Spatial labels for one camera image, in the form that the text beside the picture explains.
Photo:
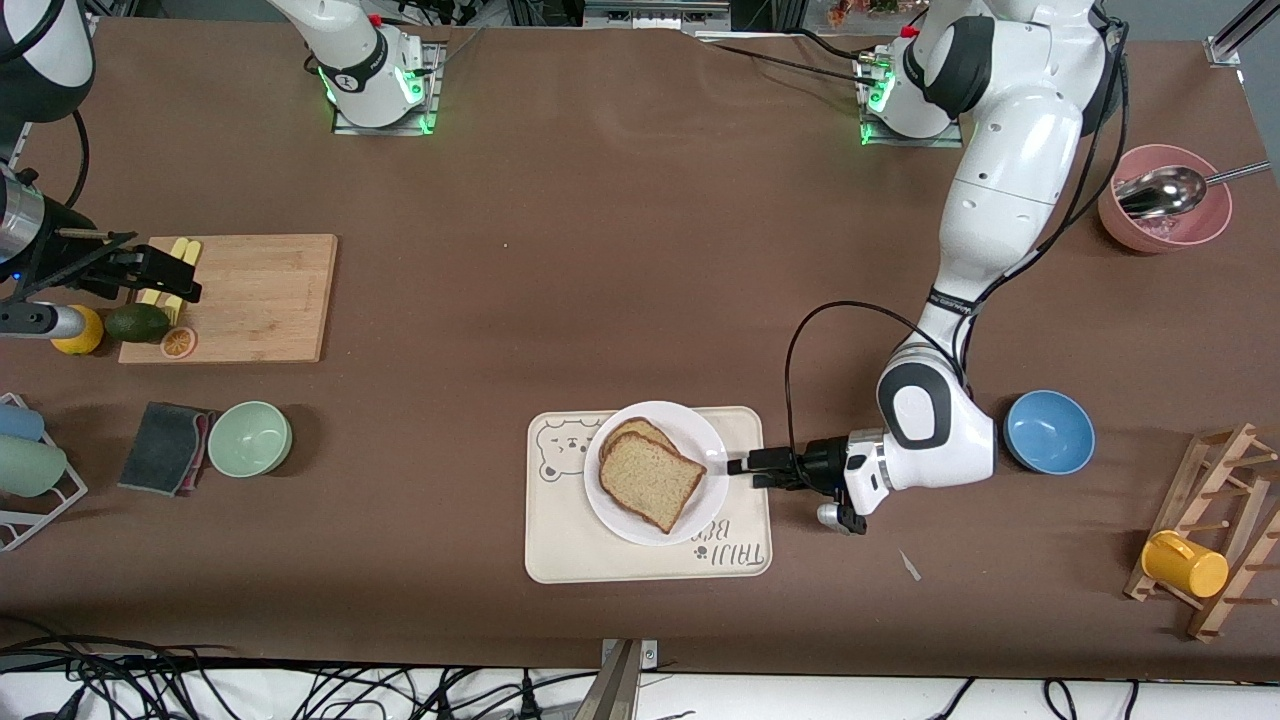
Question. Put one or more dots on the pink bowl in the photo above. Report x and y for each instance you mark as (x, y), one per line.
(1165, 238)

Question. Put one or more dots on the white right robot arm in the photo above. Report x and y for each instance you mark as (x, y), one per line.
(360, 60)

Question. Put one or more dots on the yellow lemon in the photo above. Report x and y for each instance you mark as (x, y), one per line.
(85, 340)

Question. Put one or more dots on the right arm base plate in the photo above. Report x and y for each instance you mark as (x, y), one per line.
(432, 100)

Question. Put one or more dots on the white round plate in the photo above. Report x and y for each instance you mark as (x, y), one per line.
(700, 430)

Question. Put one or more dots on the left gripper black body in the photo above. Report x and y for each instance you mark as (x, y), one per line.
(823, 464)

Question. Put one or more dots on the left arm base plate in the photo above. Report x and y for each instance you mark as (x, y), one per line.
(875, 135)

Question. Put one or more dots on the cream bear print tray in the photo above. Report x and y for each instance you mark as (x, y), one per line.
(560, 540)

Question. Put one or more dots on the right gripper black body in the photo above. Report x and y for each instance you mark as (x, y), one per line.
(72, 268)

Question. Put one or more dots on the grey folded cloth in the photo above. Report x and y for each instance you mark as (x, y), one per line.
(160, 450)

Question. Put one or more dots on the aluminium corner profile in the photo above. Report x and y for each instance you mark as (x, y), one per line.
(1235, 40)

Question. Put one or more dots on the aluminium frame structure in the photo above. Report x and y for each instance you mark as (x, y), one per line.
(655, 12)

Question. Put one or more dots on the metal ladle spoon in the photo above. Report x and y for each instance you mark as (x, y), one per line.
(1160, 192)

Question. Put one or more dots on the plain brown bread slice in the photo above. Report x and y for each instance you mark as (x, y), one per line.
(650, 485)

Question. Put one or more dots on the pale green cup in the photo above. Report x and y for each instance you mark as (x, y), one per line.
(28, 467)

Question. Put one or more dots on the yellow mug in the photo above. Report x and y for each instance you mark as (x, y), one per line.
(1185, 565)

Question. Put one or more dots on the pale green bowl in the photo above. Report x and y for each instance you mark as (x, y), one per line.
(250, 440)

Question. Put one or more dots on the small white paper scrap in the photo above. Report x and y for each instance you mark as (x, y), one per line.
(910, 566)

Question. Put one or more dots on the yellow plastic knife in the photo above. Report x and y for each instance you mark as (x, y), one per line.
(179, 243)

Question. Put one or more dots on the dark green avocado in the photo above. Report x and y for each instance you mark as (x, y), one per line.
(138, 322)

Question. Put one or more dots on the orange slice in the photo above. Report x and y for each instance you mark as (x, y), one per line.
(178, 342)

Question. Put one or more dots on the wooden peg rack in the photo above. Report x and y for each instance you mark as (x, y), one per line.
(1210, 470)

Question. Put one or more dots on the bread slice under egg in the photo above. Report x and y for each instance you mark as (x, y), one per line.
(635, 432)

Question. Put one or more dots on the blue bowl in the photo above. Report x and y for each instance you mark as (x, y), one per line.
(1048, 432)

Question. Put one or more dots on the bamboo cutting board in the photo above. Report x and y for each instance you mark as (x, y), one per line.
(260, 300)

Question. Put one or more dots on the light blue cup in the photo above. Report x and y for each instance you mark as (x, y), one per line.
(18, 422)

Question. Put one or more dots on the metal table edge bracket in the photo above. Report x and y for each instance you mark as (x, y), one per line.
(620, 685)

